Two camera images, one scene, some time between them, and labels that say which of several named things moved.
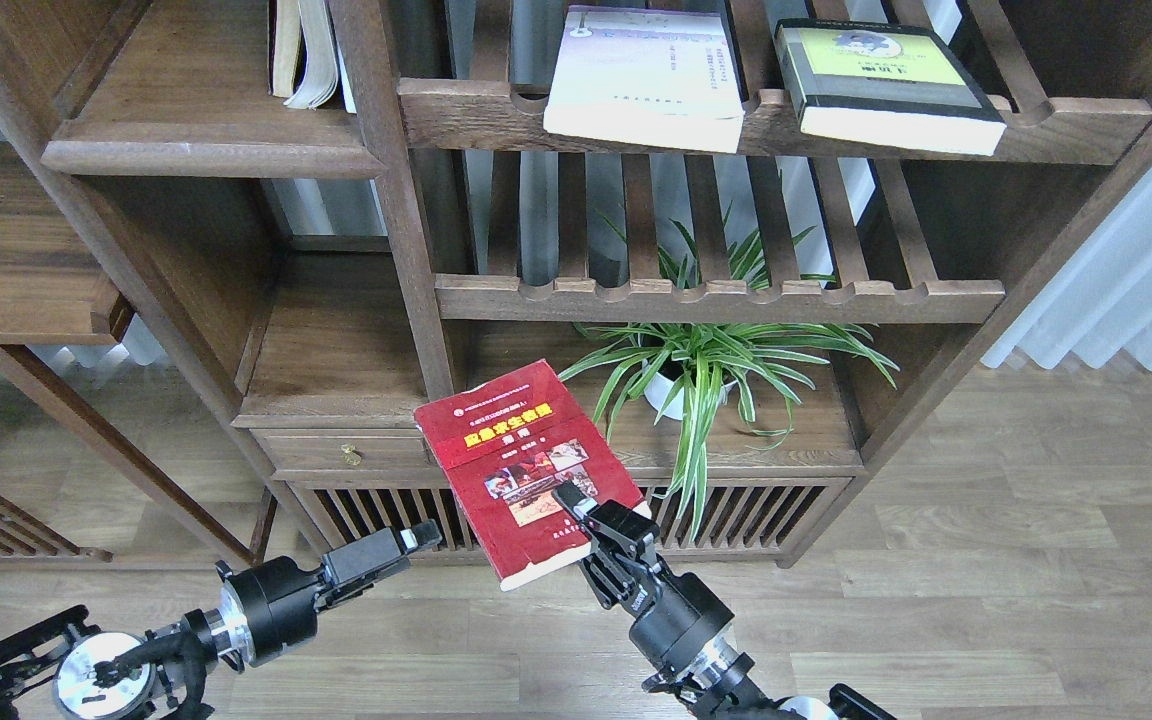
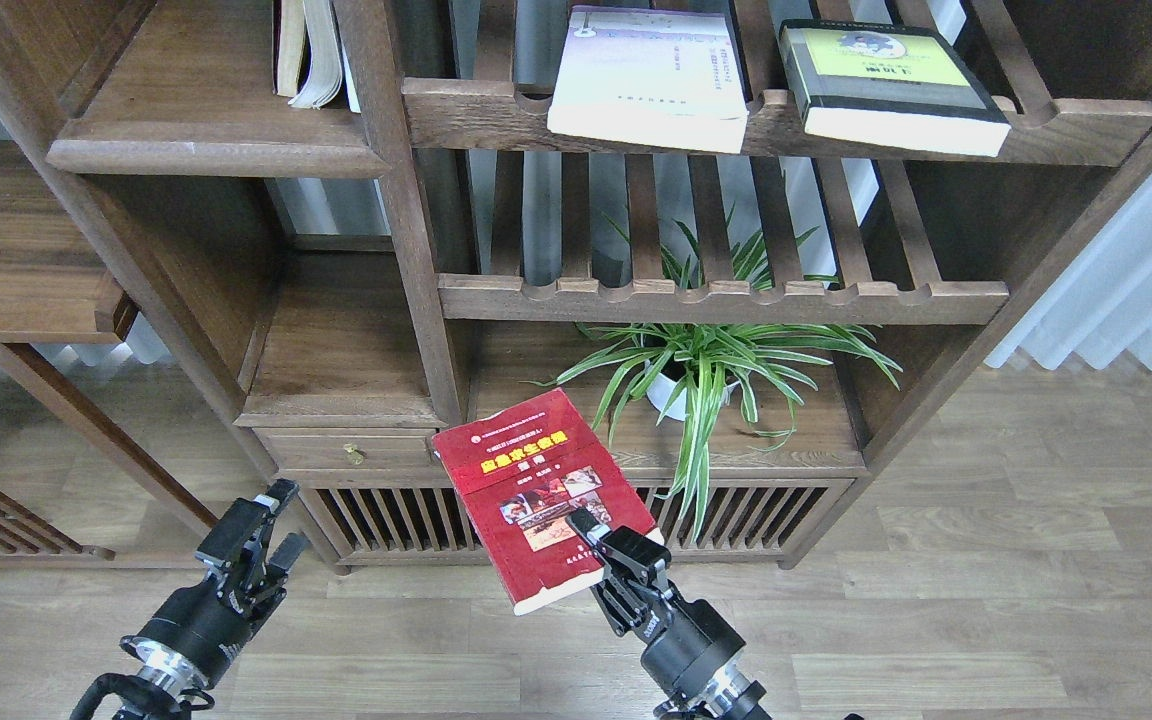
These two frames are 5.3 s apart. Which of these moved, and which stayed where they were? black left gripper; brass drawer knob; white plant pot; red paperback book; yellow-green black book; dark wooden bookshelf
Moved: black left gripper; red paperback book
Stayed: dark wooden bookshelf; yellow-green black book; white plant pot; brass drawer knob
